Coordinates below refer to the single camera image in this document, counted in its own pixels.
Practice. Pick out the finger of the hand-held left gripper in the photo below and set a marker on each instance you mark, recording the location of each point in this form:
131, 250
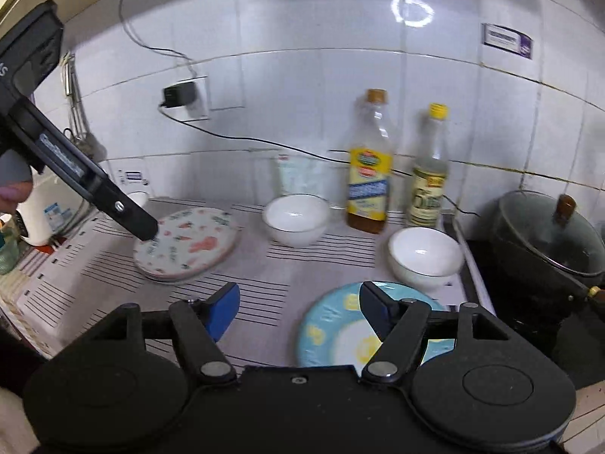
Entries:
137, 220

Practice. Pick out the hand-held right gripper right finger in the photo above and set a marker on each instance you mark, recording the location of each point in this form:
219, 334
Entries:
376, 312

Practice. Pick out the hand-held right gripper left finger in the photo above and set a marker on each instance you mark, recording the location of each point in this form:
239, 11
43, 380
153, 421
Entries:
226, 307

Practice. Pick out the blue and yellow plate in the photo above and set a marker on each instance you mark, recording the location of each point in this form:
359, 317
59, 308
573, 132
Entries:
331, 335

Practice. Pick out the pink patterned plate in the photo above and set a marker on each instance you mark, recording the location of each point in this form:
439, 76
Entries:
189, 246

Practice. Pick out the white ribbed bowl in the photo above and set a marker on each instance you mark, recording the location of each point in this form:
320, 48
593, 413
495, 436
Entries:
425, 255
295, 220

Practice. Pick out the person's left hand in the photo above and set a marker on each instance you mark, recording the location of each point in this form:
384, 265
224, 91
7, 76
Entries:
10, 195

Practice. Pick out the hanging metal utensil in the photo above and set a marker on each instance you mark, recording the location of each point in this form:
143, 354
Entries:
78, 108

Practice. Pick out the white plastic jug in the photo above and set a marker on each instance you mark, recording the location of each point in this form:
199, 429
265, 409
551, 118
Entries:
47, 213

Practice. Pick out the black plug-in charger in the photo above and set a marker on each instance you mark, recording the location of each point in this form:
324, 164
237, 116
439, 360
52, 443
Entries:
178, 94

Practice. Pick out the cooking wine bottle yellow label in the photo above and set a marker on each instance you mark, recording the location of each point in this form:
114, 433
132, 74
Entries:
371, 175

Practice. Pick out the clear vinegar bottle yellow cap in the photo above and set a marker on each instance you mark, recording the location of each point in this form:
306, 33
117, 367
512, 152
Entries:
429, 179

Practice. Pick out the clear plastic bag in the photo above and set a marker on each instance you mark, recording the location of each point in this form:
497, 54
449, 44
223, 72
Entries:
298, 175

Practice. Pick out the dark pot with glass lid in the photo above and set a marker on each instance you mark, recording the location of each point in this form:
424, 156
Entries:
543, 241

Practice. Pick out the white wall socket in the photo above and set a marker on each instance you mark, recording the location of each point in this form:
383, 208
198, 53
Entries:
198, 99

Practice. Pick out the purple and white wall sticker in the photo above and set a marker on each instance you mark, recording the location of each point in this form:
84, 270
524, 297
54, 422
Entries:
508, 40

